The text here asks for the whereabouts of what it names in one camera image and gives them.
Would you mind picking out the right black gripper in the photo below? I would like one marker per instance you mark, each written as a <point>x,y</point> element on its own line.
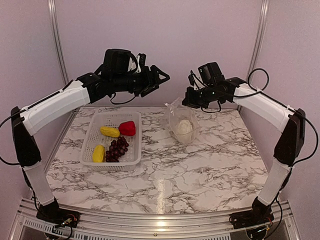
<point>189,99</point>

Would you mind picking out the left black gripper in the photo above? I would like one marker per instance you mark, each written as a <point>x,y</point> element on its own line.
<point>149,82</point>

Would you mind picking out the clear zip top bag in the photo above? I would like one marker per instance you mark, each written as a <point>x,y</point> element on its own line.
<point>176,112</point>

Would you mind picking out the white toy cauliflower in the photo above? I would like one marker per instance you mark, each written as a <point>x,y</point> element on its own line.
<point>184,127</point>

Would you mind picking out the yellow toy banana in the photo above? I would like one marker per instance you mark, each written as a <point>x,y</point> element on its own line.
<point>110,131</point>

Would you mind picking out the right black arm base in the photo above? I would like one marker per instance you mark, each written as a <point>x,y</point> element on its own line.
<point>259,214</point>

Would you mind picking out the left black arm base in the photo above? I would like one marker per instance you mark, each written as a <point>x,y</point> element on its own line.
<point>61,217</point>

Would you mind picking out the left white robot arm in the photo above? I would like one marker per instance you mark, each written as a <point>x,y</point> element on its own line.
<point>87,89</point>

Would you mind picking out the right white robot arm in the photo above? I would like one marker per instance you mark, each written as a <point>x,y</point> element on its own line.
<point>289,123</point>

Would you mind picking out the red toy bell pepper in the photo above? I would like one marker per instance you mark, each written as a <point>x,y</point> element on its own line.
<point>127,128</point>

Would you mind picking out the purple toy grape bunch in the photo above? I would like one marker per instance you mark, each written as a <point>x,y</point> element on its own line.
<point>116,150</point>

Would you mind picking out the white plastic basket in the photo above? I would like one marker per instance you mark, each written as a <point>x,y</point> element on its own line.
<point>93,137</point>

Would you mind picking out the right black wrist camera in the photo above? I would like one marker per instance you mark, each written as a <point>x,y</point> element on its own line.
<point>211,74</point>

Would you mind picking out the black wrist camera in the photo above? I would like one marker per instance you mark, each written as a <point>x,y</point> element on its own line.
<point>122,61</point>
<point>211,74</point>

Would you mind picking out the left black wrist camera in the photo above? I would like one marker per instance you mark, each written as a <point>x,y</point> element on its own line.
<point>122,61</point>

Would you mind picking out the left aluminium frame post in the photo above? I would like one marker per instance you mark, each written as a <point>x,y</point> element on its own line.
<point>52,8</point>

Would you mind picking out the aluminium frame post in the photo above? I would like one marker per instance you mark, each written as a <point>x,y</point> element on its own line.
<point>52,8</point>
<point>260,34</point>

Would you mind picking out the right aluminium frame post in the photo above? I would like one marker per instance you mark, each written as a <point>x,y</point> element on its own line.
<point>260,34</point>

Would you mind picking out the front aluminium frame rail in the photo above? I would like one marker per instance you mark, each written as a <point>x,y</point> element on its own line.
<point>108,225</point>

